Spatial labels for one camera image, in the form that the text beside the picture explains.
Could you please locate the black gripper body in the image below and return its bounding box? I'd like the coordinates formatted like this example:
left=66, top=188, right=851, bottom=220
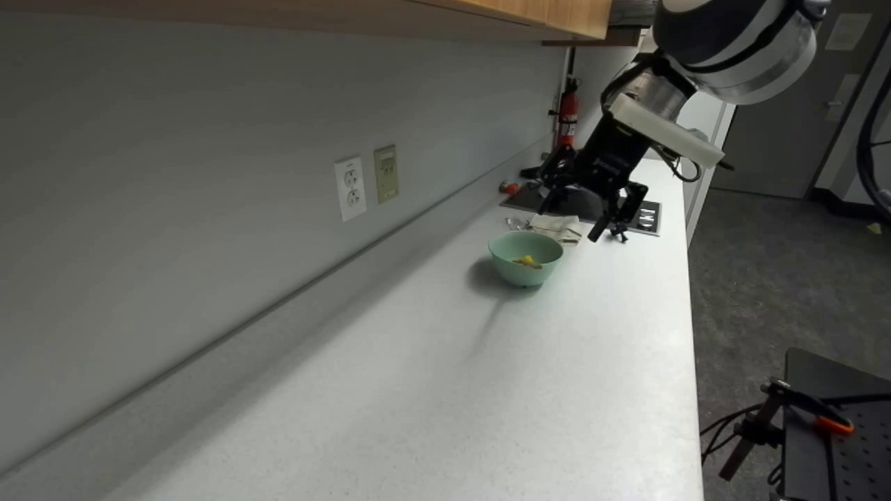
left=553, top=110, right=652, bottom=220

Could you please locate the green bowl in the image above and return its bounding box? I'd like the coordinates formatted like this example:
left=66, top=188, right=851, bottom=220
left=488, top=227, right=567, bottom=292

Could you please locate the red fire extinguisher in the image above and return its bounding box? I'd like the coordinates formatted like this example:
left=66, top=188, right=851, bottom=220
left=546, top=47, right=585, bottom=166

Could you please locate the grey door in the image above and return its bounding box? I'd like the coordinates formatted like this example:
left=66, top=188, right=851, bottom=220
left=710, top=15, right=875, bottom=202

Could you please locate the black tripod stand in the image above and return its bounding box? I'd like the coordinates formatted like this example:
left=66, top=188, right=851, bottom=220
left=698, top=387, right=790, bottom=483

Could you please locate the black perforated table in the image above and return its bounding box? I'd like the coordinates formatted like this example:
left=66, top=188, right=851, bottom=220
left=780, top=345, right=891, bottom=501

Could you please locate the wooden wall cabinet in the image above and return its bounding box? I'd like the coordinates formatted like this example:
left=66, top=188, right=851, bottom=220
left=0, top=0, right=646, bottom=50

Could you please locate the white wall outlet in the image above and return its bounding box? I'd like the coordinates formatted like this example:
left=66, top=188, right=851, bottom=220
left=330, top=153, right=371, bottom=221

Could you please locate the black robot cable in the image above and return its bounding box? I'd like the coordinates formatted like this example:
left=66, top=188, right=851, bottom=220
left=851, top=78, right=891, bottom=220

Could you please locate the red handled tool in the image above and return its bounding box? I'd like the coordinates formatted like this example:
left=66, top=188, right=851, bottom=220
left=759, top=376, right=859, bottom=441

